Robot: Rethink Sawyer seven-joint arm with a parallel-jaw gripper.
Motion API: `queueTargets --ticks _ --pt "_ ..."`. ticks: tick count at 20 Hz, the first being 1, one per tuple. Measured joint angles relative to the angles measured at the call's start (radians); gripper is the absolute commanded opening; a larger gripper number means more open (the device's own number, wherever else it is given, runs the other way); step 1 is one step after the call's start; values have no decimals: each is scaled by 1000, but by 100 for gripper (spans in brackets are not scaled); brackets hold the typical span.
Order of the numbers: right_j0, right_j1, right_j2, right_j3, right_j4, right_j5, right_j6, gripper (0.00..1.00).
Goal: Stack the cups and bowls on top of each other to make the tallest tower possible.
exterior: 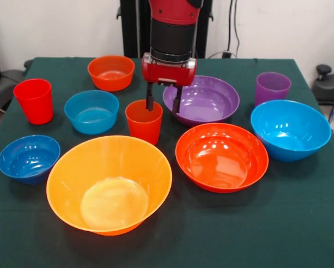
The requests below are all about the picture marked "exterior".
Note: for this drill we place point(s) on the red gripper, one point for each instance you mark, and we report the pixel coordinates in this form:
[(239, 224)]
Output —
[(169, 74)]

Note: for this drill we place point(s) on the orange cup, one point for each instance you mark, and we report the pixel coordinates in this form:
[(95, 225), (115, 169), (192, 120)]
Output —
[(144, 128)]

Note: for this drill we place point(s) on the purple bowl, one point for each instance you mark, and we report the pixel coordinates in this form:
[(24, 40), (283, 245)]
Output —
[(206, 103)]

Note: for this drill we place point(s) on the small light blue bowl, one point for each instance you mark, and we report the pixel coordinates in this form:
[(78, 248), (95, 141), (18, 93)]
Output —
[(91, 123)]

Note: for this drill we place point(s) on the small dark blue bowl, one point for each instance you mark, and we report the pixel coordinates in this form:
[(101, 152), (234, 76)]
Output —
[(30, 162)]

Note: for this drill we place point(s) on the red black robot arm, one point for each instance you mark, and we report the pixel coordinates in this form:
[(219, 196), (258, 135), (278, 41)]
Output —
[(172, 39)]

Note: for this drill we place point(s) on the small orange bowl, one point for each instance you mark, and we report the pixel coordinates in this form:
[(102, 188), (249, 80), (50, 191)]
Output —
[(111, 81)]

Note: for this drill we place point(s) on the wide orange bowl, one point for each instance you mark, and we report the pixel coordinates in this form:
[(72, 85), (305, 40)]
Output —
[(220, 162)]

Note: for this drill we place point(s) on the large yellow bowl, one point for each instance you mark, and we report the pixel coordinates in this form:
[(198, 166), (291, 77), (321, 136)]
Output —
[(108, 190)]

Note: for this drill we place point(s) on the purple cup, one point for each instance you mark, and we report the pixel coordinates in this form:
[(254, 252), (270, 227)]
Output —
[(273, 89)]

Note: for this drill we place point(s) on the red cup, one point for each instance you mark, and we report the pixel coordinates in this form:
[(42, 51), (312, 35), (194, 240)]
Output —
[(34, 103)]

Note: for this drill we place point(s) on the large light blue bowl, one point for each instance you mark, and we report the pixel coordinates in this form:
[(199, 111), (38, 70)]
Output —
[(290, 134)]

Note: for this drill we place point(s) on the dark green table cloth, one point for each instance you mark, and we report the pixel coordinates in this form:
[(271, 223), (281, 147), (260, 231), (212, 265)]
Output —
[(239, 223)]

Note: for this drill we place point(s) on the black office chair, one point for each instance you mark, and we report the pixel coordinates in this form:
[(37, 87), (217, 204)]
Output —
[(5, 81)]

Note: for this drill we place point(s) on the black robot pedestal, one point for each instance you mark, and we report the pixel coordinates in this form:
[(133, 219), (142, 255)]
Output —
[(130, 28)]

